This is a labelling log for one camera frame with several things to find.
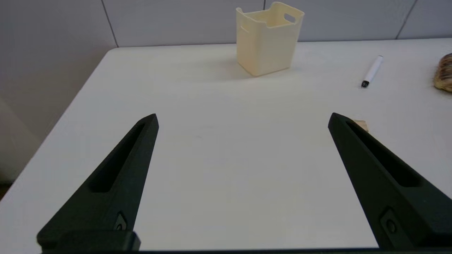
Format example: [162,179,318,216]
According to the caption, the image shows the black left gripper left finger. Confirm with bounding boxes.
[37,113,160,252]

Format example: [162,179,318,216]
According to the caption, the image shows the dark blurry background object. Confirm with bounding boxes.
[0,180,14,200]

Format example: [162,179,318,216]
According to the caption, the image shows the cream plastic container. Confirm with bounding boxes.
[236,2,305,77]

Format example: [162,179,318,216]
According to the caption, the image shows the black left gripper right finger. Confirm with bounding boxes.
[327,113,452,252]

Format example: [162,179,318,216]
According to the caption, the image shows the white marker pen black caps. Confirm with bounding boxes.
[361,55,384,89]

